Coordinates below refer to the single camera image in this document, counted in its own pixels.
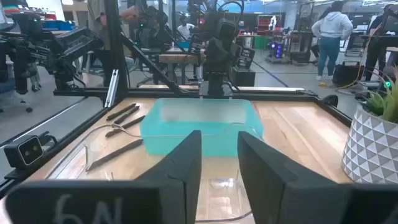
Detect black box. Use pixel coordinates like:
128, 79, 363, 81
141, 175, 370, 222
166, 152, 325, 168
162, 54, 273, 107
229, 66, 256, 88

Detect small black table camera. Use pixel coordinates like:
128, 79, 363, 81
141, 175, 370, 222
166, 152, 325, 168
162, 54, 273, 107
3, 133, 45, 170

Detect clear plastic container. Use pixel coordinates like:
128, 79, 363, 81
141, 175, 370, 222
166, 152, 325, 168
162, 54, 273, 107
46, 123, 265, 224

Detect green bin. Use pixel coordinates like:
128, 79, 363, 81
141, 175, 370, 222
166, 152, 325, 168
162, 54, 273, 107
253, 35, 269, 50

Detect black frame clamp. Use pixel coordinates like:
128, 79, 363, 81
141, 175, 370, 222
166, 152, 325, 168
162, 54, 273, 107
321, 94, 340, 108

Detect person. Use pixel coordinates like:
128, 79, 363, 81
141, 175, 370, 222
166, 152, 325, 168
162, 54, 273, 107
364, 3, 398, 82
176, 15, 196, 40
86, 0, 141, 88
311, 1, 354, 82

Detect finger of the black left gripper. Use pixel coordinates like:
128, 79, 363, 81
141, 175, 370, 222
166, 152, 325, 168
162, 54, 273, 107
222, 46, 242, 74
203, 46, 223, 74

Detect black pen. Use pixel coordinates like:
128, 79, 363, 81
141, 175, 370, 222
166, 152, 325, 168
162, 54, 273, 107
113, 105, 141, 125
86, 138, 144, 172
104, 114, 146, 139
106, 103, 137, 122

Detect succulent in patterned white pot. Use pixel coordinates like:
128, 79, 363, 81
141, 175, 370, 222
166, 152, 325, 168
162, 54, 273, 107
341, 67, 398, 185

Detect black aluminium table frame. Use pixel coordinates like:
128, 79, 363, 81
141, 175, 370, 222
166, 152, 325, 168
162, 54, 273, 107
0, 0, 354, 200

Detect computer tower with purple lights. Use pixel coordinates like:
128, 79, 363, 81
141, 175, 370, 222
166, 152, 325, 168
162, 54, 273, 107
269, 41, 284, 60

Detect wooden background table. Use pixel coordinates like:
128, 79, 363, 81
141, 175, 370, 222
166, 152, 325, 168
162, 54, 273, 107
158, 46, 206, 85

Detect red storage shelf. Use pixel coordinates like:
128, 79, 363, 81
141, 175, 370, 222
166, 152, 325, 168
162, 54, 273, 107
256, 14, 278, 35

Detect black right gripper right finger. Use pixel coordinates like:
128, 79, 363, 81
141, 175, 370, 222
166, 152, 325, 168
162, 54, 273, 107
238, 131, 398, 224

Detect silver metal bracket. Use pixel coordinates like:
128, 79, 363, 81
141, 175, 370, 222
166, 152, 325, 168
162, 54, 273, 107
104, 68, 120, 108

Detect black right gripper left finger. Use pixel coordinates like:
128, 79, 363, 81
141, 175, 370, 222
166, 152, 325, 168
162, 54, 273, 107
4, 129, 203, 224

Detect yellow floor cable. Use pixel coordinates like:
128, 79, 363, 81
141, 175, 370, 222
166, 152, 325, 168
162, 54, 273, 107
318, 29, 376, 90

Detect blue storage bins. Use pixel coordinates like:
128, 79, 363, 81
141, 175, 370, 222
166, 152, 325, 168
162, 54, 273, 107
41, 19, 76, 32

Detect teal plastic tray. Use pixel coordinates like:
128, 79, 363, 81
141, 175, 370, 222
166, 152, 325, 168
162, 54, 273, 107
139, 98, 265, 157

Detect black equipment case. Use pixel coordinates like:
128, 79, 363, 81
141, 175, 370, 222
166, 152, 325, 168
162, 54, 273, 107
331, 60, 365, 87

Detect office chair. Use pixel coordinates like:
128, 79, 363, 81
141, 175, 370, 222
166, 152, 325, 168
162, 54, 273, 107
0, 58, 34, 114

